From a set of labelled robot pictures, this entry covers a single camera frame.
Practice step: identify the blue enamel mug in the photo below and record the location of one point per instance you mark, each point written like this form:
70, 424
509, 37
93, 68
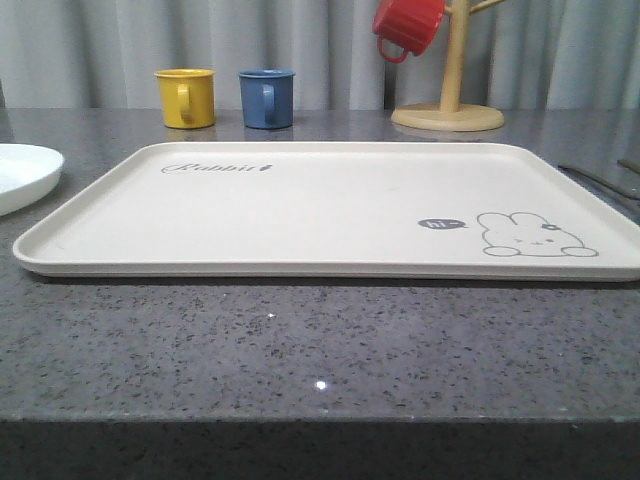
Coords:
267, 98

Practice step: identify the wooden mug tree stand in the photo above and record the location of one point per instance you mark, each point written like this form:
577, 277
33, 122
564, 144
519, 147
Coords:
450, 114

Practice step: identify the yellow enamel mug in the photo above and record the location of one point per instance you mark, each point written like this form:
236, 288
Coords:
187, 97

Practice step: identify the white round plate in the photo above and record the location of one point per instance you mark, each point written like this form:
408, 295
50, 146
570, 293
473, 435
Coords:
28, 173

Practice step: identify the grey pleated curtain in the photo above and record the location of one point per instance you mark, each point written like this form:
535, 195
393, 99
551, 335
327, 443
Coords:
520, 54

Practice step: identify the silver metal fork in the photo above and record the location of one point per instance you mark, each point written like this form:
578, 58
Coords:
600, 181

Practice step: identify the red ribbed mug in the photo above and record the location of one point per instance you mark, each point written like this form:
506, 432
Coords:
409, 24

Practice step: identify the cream rabbit serving tray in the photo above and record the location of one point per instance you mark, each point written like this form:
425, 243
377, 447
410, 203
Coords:
432, 210

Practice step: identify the silver metal spoon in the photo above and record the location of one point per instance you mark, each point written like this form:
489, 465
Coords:
630, 165

